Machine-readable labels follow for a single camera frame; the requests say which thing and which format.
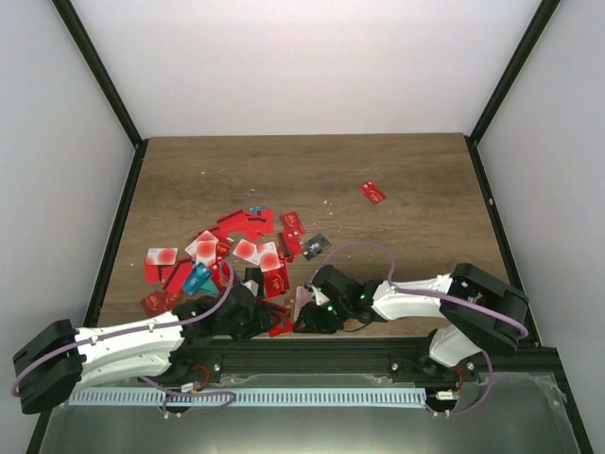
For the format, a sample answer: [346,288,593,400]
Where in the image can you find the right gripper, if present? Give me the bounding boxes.
[298,298,352,334]

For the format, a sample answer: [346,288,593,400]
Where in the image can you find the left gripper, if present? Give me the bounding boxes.
[217,304,283,341]

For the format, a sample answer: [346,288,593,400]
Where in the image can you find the brown leather card holder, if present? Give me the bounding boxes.
[283,286,314,333]

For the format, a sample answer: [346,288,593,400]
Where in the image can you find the black VIP card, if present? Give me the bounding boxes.
[302,234,331,261]

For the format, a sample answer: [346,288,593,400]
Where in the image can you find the red VIP card handled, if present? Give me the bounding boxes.
[279,211,306,236]

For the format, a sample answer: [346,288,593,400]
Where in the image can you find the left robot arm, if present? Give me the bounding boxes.
[10,282,285,414]

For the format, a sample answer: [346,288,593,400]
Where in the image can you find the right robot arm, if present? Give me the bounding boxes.
[293,263,528,381]

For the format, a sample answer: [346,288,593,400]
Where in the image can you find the blue bank card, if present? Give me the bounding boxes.
[182,263,213,295]

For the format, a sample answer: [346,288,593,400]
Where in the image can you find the white card red circle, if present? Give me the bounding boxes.
[233,239,281,272]

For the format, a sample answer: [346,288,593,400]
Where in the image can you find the lone red VIP card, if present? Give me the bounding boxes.
[359,181,387,205]

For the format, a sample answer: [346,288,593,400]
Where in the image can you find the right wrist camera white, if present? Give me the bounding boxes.
[304,284,330,306]

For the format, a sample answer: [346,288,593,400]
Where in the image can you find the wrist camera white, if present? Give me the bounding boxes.
[243,280,263,298]
[304,284,330,306]

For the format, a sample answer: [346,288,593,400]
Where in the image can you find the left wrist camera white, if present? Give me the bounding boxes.
[243,280,263,298]

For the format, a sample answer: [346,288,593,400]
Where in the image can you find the black frame front beam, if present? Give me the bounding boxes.
[60,334,559,379]

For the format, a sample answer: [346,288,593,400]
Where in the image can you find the light blue slotted rail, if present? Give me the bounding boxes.
[68,388,426,409]

